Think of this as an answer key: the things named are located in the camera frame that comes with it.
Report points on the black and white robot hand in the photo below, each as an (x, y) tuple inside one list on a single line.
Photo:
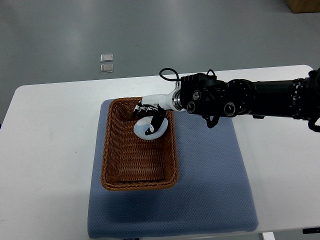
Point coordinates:
[(156, 106)]

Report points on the light blue oval toy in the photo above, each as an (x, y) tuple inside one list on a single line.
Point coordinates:
[(142, 125)]

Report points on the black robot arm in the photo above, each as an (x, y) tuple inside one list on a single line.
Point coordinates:
[(204, 95)]

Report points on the brown wicker basket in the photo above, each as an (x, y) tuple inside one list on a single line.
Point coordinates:
[(130, 163)]

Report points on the lower silver floor plate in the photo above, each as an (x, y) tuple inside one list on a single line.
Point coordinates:
[(106, 68)]

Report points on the silver floor plate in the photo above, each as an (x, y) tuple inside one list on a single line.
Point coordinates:
[(106, 68), (106, 57)]

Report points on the upper silver floor plate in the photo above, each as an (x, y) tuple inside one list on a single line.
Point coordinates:
[(106, 57)]

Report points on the blue fabric mat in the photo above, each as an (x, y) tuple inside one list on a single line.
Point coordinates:
[(212, 194)]

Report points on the white table leg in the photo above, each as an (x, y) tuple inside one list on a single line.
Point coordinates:
[(268, 236)]

